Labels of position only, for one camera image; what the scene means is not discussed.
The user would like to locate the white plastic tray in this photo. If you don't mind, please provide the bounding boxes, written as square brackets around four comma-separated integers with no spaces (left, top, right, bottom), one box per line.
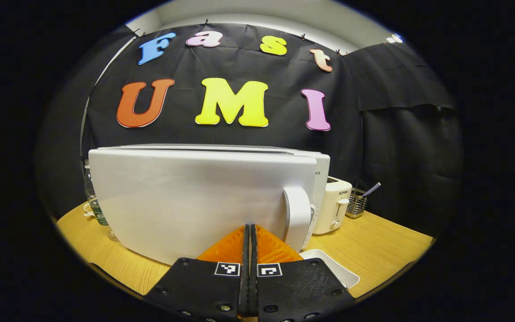
[299,249,360,289]

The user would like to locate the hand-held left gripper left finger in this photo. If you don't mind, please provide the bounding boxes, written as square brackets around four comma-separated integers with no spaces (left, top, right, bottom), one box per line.
[144,225,250,322]

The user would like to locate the black backdrop cloth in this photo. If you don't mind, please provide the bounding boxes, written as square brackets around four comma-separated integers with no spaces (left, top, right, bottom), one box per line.
[38,22,464,237]

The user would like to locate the metal wire basket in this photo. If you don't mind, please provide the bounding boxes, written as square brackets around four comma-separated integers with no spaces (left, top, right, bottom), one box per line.
[346,188,368,219]

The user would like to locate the cream white toaster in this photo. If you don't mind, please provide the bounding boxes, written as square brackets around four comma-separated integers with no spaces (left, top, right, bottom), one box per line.
[312,177,353,235]

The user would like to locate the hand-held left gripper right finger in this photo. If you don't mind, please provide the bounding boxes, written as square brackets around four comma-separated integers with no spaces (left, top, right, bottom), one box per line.
[251,224,356,322]

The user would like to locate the clear plastic water bottle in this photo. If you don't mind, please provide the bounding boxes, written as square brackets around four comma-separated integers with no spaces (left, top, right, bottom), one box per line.
[83,159,117,240]

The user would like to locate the white microwave oven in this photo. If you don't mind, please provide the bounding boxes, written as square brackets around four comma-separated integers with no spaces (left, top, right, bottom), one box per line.
[89,144,330,265]

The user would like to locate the thin pen in basket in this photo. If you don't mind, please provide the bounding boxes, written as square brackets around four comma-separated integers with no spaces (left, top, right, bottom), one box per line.
[360,182,381,199]

